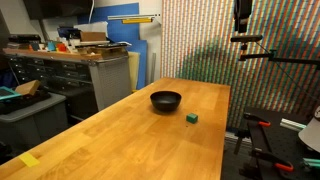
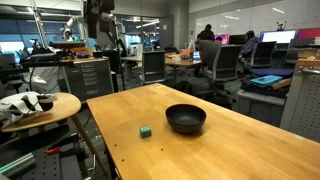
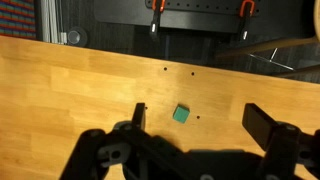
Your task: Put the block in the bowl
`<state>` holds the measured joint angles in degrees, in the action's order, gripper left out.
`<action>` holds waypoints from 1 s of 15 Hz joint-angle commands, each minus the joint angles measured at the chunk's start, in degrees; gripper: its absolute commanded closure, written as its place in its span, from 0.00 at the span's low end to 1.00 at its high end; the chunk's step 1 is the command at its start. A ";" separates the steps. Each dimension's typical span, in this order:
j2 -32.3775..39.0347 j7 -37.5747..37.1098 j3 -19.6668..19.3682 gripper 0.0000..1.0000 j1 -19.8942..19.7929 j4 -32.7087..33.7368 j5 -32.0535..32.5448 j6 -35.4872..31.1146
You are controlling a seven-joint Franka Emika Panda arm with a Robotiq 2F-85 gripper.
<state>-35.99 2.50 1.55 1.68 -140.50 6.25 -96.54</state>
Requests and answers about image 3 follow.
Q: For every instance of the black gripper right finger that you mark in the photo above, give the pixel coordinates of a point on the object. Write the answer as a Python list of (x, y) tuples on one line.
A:
[(258, 124)]

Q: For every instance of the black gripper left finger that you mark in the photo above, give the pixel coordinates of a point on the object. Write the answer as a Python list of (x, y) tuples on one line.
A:
[(139, 117)]

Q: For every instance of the small green block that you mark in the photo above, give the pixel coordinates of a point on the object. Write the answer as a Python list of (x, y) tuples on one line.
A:
[(181, 114)]

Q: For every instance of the round wooden stool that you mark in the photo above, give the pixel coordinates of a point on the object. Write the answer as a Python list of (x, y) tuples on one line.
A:
[(265, 49)]

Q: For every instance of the round grey floor cap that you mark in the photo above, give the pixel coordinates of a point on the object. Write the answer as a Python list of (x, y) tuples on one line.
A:
[(77, 36)]

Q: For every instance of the orange black clamp left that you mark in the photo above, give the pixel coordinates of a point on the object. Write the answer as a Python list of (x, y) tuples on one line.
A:
[(158, 8)]

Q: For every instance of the orange black clamp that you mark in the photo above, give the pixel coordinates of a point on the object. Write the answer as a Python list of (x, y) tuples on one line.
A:
[(158, 8), (246, 12)]

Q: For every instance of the orange black clamp right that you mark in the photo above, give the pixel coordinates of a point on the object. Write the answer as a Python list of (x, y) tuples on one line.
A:
[(246, 12)]

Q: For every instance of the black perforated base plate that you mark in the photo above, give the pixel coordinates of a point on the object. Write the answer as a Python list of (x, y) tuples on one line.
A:
[(200, 15)]

